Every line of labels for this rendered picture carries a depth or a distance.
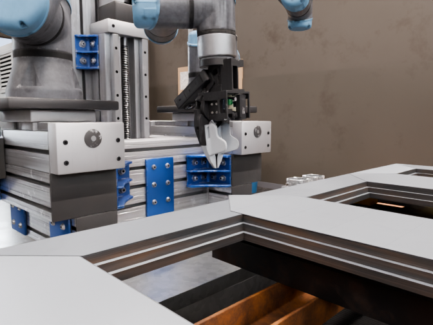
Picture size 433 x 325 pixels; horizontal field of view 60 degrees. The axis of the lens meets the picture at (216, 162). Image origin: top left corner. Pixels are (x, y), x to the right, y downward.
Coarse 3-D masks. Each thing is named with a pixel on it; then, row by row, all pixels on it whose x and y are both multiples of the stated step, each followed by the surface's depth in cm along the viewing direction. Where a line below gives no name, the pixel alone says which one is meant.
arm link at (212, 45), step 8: (200, 40) 70; (208, 40) 69; (216, 40) 69; (224, 40) 69; (232, 40) 70; (200, 48) 71; (208, 48) 70; (216, 48) 69; (224, 48) 69; (232, 48) 71; (200, 56) 71; (208, 56) 70; (216, 56) 70; (224, 56) 70; (232, 56) 71
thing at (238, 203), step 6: (240, 198) 70; (246, 198) 70; (252, 198) 70; (258, 198) 70; (264, 198) 70; (270, 198) 70; (276, 198) 70; (234, 204) 65; (240, 204) 65; (246, 204) 65; (252, 204) 65
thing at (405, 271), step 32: (352, 192) 84; (384, 192) 87; (416, 192) 82; (224, 224) 56; (256, 224) 57; (96, 256) 42; (128, 256) 44; (160, 256) 48; (192, 256) 50; (320, 256) 48; (352, 256) 46; (384, 256) 44; (416, 288) 40
